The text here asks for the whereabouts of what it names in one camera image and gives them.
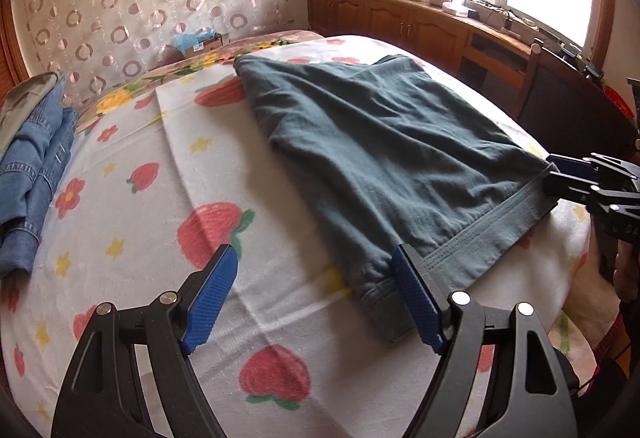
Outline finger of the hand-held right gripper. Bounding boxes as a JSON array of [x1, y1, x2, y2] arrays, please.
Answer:
[[545, 153, 627, 180], [543, 171, 622, 210]]

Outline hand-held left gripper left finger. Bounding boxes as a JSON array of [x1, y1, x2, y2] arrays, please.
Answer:
[[50, 243, 240, 438]]

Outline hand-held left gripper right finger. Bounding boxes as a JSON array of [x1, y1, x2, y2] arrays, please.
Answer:
[[391, 243, 577, 438]]

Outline teal pants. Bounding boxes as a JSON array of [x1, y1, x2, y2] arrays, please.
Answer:
[[234, 54, 560, 344]]

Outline person's right hand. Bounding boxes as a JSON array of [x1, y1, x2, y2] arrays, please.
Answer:
[[612, 240, 640, 305]]

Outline dark wooden chair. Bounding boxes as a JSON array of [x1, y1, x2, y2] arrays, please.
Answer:
[[517, 38, 638, 164]]

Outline strawberry print blanket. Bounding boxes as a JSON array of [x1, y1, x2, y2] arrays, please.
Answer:
[[0, 34, 593, 438]]

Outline folded denim jeans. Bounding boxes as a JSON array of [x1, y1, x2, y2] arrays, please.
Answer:
[[0, 80, 81, 239], [0, 205, 51, 280]]

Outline floral blanket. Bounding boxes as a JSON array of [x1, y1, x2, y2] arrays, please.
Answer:
[[75, 29, 623, 369]]

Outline wooden cabinet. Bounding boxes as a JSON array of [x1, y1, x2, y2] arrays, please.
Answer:
[[306, 0, 640, 159]]

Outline printed cardboard box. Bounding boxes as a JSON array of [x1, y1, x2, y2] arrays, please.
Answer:
[[181, 35, 225, 59]]

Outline wooden slatted wardrobe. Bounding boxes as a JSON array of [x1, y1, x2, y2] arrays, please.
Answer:
[[0, 0, 32, 86]]

